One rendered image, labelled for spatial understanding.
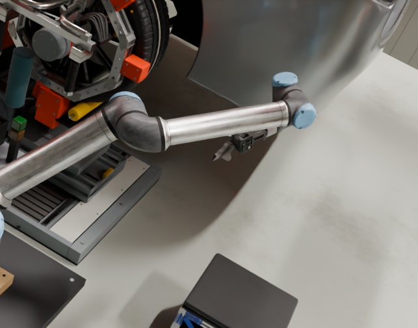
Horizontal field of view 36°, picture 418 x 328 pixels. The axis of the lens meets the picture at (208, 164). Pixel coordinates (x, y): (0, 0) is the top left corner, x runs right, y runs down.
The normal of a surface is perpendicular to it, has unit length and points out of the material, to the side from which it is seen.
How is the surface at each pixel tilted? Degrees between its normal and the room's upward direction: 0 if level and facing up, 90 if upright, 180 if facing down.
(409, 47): 90
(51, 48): 90
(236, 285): 0
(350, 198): 0
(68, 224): 0
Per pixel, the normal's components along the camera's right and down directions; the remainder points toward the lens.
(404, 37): -0.37, 0.44
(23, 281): 0.33, -0.76
